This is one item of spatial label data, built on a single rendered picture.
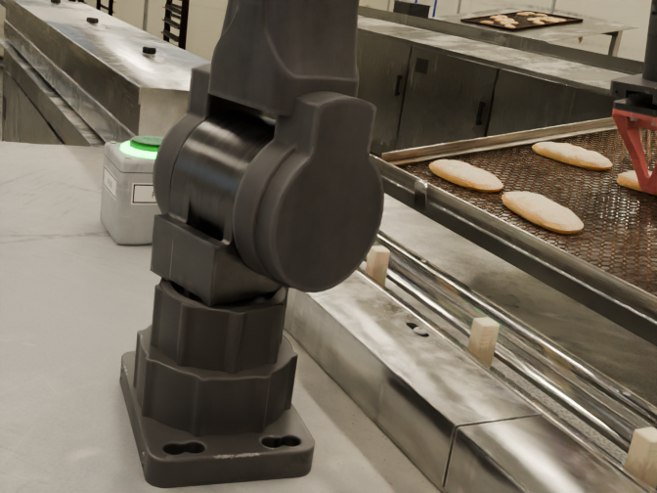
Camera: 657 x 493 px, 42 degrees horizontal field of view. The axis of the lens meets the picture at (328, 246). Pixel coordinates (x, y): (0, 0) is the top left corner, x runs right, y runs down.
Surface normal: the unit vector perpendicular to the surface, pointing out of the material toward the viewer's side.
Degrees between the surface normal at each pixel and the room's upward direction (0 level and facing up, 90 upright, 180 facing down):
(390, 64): 90
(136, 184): 90
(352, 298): 0
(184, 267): 90
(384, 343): 0
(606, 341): 0
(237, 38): 89
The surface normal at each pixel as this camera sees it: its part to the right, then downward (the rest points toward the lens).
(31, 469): 0.14, -0.94
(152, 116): 0.44, 0.33
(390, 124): -0.89, 0.02
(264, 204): -0.69, -0.07
